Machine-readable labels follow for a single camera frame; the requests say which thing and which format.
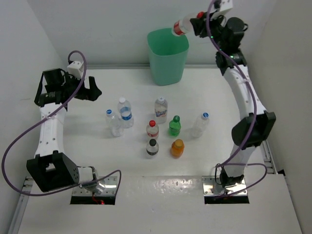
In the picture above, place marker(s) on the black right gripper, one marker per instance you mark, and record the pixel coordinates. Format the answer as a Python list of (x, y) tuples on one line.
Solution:
[(201, 27)]

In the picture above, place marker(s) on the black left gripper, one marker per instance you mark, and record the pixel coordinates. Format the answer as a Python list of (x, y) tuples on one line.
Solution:
[(91, 93)]

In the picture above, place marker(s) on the large red-cap cola bottle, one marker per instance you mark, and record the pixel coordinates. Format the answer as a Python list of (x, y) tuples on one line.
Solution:
[(184, 26)]

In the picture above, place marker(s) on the clear Pocari bottle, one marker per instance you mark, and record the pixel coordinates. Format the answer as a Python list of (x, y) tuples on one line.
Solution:
[(114, 123), (200, 125)]

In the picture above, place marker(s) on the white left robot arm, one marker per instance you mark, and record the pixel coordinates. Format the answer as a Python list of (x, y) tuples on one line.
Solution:
[(51, 168)]

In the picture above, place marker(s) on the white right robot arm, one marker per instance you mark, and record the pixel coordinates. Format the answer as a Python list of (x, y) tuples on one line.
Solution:
[(256, 122)]

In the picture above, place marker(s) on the green plastic bin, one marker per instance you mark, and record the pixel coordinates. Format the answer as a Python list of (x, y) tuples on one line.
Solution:
[(167, 56)]

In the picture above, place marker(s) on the Aquafina bottle white cap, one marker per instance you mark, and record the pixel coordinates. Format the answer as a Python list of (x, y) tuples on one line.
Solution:
[(125, 110)]

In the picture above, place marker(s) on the clear bottle colourful label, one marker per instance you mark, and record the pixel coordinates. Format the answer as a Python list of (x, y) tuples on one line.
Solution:
[(161, 110)]

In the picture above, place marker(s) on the small red-cap cola bottle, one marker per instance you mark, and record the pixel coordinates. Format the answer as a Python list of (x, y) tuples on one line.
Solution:
[(152, 129)]

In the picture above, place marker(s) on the black-cap black-label bottle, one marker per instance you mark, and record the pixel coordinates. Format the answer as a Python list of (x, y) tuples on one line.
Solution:
[(152, 148)]

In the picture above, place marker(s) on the green soda bottle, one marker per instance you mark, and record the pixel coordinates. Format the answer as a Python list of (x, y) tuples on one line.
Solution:
[(175, 126)]

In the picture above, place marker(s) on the orange juice bottle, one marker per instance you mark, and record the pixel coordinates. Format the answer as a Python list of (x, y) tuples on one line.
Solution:
[(177, 148)]

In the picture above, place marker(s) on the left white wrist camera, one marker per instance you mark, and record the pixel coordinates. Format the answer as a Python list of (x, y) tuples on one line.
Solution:
[(76, 68)]

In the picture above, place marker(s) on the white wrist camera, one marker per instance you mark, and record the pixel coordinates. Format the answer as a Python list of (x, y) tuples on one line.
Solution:
[(220, 7), (76, 68)]

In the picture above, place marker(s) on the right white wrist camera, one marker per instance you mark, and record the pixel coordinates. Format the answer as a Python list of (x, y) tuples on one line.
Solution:
[(220, 7)]

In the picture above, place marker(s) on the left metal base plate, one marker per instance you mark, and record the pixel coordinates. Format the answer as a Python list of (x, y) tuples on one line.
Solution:
[(105, 187)]

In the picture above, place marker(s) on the metal base plate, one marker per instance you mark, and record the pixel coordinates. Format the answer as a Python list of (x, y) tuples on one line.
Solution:
[(212, 188), (105, 187)]

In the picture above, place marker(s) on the aluminium rail left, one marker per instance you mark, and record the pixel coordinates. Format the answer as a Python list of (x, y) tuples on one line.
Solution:
[(21, 206)]

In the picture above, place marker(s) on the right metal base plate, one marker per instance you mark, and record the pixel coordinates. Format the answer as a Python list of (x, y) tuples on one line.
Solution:
[(212, 188)]

